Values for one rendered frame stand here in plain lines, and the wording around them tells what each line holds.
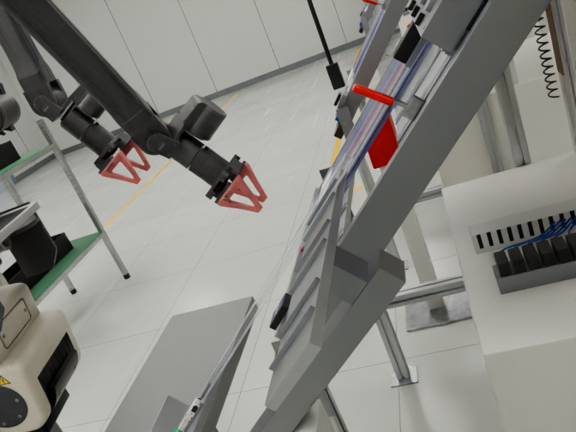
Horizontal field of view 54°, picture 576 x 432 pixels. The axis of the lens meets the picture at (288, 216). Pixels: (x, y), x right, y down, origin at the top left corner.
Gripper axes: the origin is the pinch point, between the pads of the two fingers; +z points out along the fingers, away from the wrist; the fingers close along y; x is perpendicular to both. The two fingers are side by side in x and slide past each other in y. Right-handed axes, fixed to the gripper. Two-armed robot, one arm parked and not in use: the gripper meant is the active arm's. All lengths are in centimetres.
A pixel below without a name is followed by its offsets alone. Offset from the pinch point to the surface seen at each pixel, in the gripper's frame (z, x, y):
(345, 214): 13.4, -9.7, -3.6
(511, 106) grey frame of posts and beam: 40, -39, 50
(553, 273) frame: 48, -24, -5
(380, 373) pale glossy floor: 73, 53, 57
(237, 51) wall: -114, 199, 863
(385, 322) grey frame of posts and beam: 58, 32, 51
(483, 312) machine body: 42.5, -12.3, -9.2
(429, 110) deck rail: 8.6, -35.4, -21.0
